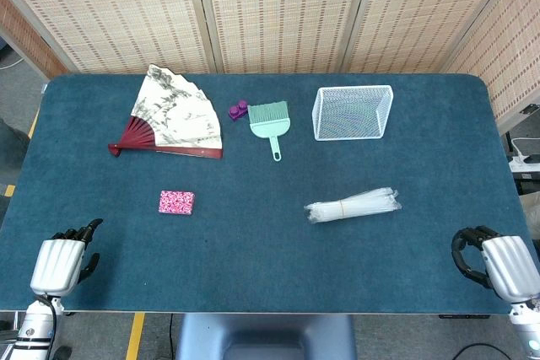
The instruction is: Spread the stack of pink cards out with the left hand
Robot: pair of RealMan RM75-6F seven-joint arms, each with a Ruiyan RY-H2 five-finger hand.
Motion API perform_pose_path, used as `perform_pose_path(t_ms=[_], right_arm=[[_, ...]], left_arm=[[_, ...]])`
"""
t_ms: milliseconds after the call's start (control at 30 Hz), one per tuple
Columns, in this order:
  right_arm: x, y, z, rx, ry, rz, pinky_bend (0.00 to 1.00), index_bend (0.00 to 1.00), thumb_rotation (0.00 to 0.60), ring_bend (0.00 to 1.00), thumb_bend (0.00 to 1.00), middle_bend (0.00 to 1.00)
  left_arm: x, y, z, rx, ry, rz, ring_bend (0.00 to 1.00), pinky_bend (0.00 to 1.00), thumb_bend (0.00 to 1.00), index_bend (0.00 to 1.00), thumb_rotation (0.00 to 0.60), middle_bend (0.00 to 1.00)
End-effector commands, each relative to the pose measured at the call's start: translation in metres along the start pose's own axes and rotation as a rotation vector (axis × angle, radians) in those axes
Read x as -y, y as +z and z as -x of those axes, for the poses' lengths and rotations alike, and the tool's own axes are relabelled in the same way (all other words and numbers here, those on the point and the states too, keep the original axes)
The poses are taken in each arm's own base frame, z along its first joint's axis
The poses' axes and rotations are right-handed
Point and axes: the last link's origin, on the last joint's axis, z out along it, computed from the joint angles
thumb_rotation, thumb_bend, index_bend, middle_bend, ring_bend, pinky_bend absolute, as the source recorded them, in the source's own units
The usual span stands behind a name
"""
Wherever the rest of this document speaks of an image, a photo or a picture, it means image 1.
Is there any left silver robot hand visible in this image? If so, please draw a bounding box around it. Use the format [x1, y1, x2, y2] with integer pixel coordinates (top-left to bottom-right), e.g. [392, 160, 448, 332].
[29, 218, 105, 297]

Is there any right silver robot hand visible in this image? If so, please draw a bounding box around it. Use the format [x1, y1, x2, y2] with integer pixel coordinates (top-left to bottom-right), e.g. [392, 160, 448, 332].
[451, 225, 540, 304]

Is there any pink patterned pad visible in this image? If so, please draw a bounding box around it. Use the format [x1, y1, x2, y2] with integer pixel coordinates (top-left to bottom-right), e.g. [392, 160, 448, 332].
[158, 190, 196, 217]

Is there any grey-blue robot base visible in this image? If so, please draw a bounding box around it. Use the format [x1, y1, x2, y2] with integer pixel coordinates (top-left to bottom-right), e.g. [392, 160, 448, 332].
[175, 313, 358, 360]

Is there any mint green hand brush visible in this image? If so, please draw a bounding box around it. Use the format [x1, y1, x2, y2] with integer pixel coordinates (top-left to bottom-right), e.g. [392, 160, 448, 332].
[246, 100, 291, 162]

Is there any white power strip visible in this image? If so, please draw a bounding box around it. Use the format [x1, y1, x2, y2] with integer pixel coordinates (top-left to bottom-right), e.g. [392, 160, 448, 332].
[508, 153, 540, 174]

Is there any bundle of clear straws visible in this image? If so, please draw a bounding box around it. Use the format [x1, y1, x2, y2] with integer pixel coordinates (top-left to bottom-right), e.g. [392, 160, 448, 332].
[303, 186, 402, 225]

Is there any painted paper folding fan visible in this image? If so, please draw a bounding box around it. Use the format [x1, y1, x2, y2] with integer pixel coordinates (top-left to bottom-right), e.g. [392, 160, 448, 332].
[107, 63, 224, 160]

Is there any woven bamboo screen panel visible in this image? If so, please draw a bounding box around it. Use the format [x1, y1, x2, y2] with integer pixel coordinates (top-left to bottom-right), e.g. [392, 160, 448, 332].
[192, 0, 375, 75]
[340, 0, 531, 74]
[0, 0, 68, 81]
[440, 0, 540, 133]
[0, 0, 212, 75]

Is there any purple contact lens case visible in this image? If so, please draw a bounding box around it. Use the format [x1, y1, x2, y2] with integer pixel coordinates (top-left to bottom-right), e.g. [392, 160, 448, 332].
[228, 99, 249, 122]

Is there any black floor cable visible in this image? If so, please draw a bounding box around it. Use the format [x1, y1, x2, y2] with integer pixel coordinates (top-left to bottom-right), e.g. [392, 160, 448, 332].
[453, 341, 514, 360]

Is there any white power cable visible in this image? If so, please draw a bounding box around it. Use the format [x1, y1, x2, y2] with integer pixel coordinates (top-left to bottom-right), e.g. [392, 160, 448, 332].
[510, 136, 540, 159]

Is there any white wire mesh basket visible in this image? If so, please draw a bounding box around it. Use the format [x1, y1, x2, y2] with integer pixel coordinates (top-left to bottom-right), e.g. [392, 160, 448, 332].
[311, 84, 395, 142]

